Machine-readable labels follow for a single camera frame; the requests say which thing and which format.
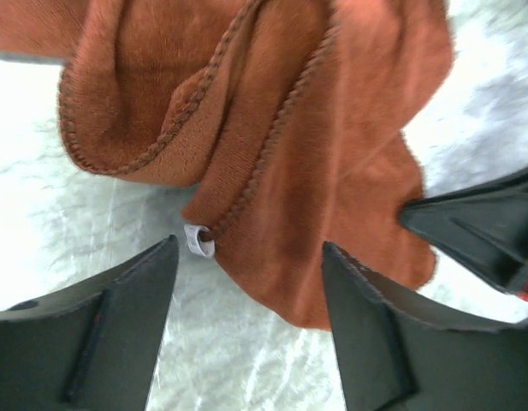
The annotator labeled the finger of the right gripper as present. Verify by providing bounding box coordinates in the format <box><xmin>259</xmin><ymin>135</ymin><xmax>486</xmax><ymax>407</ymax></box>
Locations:
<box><xmin>399</xmin><ymin>167</ymin><xmax>528</xmax><ymax>294</ymax></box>

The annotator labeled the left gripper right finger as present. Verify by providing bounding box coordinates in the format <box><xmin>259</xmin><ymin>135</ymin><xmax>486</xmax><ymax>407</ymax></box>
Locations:
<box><xmin>323</xmin><ymin>242</ymin><xmax>528</xmax><ymax>410</ymax></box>

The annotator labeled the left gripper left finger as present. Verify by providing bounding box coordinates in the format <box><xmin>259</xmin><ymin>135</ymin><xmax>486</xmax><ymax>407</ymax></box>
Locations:
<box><xmin>0</xmin><ymin>236</ymin><xmax>179</xmax><ymax>410</ymax></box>

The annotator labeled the orange brown towel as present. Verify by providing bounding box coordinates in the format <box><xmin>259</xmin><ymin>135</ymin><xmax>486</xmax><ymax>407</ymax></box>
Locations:
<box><xmin>0</xmin><ymin>0</ymin><xmax>453</xmax><ymax>330</ymax></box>

